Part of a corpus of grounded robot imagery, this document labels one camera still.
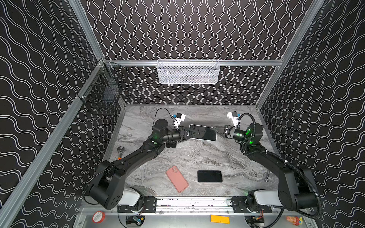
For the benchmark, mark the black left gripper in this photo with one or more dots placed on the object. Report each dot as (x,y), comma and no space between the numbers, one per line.
(182,133)

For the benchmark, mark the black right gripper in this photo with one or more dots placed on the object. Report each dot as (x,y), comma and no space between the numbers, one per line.
(228,132)

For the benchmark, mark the light blue phone case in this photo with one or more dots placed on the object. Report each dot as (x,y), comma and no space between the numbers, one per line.
(203,133)

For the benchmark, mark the black smartphone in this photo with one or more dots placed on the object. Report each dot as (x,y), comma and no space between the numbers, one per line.
(209,176)

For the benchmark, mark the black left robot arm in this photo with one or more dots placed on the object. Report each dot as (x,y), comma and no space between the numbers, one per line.
(107,186)

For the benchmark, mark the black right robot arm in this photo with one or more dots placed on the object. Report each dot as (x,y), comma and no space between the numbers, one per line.
(297,190)

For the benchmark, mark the silver spanner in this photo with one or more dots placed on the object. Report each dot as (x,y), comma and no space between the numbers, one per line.
(266,179)

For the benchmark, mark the yellow block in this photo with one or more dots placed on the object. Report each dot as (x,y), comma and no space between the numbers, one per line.
(220,219)

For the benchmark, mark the small colourful toy figure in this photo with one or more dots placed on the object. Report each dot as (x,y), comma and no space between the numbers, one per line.
(295,220)

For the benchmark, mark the red tape roll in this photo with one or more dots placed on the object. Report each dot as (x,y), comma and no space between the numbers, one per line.
(98,217)

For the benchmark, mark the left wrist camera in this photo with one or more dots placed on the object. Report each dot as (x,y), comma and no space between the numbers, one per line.
(178,118)

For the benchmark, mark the white wire mesh basket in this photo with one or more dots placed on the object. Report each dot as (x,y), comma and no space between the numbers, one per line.
(188,74)

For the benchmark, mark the horizontal aluminium back rail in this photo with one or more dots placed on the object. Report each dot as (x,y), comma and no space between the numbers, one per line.
(223,63)

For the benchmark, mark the orange handled wrench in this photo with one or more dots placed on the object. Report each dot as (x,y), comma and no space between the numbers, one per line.
(120,150)

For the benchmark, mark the black wire mesh basket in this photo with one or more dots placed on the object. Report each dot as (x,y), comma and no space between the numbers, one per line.
(103,96)

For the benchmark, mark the right aluminium corner post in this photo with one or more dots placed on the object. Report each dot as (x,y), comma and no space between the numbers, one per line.
(291,48)

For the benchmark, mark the aluminium corner frame post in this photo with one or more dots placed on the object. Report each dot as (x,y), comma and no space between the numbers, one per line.
(80,13)

